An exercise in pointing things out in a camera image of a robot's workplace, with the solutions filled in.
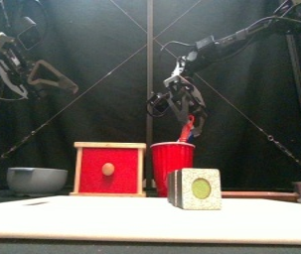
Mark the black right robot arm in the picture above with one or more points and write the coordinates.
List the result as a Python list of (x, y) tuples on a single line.
[(246, 33)]

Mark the toy sushi piece green centre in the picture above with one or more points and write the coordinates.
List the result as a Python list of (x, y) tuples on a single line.
[(200, 189)]

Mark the white cutting board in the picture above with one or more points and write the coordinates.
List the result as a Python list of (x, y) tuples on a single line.
[(148, 218)]

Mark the red plastic cup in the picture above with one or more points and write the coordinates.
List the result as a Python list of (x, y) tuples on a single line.
[(172, 168)]

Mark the red wooden drawer box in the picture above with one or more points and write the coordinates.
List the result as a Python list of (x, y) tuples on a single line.
[(109, 168)]

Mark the grey bowl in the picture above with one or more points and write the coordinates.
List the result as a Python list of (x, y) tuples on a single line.
[(35, 180)]

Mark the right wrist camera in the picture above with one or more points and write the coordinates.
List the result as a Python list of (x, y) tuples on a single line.
[(159, 104)]

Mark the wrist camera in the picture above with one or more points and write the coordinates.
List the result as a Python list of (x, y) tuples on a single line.
[(27, 31), (159, 104)]

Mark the vertical metal frame pole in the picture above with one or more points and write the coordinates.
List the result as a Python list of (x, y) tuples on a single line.
[(149, 82)]

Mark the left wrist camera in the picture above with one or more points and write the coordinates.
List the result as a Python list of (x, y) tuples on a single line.
[(27, 31)]

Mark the slanted metal frame pole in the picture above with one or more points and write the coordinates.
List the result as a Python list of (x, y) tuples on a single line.
[(299, 99)]

